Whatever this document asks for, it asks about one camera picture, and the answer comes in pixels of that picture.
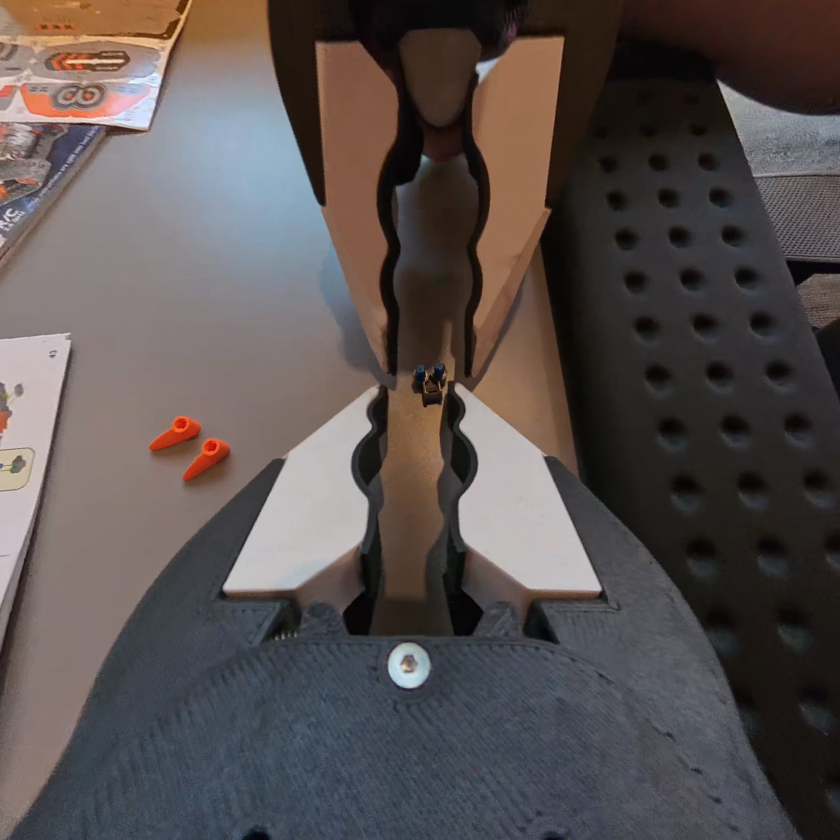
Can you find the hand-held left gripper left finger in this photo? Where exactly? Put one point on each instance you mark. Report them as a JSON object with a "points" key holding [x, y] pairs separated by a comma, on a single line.
{"points": [[302, 525]]}

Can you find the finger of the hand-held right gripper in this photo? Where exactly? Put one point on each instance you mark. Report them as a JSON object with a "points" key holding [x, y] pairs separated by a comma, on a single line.
{"points": [[518, 164], [348, 164]]}

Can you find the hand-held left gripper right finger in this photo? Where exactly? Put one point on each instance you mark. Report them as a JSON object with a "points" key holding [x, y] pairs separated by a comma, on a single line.
{"points": [[525, 525]]}

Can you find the dark grey tube connector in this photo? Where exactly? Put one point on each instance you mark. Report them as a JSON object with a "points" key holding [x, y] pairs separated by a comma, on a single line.
{"points": [[431, 392]]}

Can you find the person's right forearm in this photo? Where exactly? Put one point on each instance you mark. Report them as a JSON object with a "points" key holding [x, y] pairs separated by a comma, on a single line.
{"points": [[722, 52]]}

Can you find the grey desk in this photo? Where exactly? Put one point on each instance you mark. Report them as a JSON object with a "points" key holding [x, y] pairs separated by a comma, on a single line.
{"points": [[197, 262]]}

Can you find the person's right hand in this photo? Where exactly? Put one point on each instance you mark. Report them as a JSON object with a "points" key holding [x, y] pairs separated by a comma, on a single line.
{"points": [[441, 145]]}

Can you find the orange cone brick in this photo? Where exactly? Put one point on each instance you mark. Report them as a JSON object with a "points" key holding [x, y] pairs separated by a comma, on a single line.
{"points": [[174, 433], [207, 459]]}

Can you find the orange sticker sheet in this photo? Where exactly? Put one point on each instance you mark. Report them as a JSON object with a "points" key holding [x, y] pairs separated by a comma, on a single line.
{"points": [[85, 65]]}

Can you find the black perforated chair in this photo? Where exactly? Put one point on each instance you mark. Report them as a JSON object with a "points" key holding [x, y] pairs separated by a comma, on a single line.
{"points": [[689, 394]]}

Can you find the open white instruction booklet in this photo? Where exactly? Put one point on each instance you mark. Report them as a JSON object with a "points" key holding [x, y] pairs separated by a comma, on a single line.
{"points": [[26, 459]]}

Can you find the closed blue booklet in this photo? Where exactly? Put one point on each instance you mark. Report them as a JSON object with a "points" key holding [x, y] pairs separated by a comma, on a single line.
{"points": [[33, 177]]}

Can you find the grey mesh chair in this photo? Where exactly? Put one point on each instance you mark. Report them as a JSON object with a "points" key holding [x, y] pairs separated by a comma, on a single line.
{"points": [[800, 216]]}

